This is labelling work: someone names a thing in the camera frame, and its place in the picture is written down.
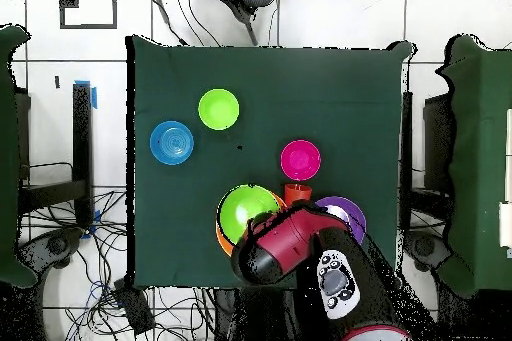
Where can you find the large green bowl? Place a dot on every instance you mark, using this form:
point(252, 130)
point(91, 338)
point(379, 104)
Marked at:
point(240, 209)

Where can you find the large orange bowl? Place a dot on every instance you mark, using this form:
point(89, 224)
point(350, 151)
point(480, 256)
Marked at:
point(223, 243)

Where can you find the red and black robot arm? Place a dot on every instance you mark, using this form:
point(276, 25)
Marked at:
point(288, 241)

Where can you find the pink bowl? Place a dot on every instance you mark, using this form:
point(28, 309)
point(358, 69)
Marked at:
point(300, 160)

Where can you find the red-orange cup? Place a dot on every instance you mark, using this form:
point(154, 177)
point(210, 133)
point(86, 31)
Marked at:
point(296, 193)

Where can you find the small green bowl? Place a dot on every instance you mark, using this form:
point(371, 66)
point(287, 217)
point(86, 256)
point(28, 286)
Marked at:
point(218, 109)

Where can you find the dark green table cloth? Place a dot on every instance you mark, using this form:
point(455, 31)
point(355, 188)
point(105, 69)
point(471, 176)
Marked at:
point(280, 89)

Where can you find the blue bowl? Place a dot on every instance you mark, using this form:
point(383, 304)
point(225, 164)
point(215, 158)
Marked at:
point(171, 143)

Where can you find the purple bowl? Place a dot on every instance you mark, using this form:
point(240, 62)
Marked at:
point(352, 213)

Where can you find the blue tape strip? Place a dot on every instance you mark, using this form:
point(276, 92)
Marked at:
point(94, 98)

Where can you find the black metal stand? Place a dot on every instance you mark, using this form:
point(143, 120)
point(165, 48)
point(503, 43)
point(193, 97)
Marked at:
point(82, 137)

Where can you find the black power strip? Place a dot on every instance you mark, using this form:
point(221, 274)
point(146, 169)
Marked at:
point(134, 309)

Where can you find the green cloth covered side table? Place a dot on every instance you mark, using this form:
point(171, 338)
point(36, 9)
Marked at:
point(8, 157)
point(480, 157)

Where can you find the white box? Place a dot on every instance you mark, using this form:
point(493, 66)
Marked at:
point(506, 225)

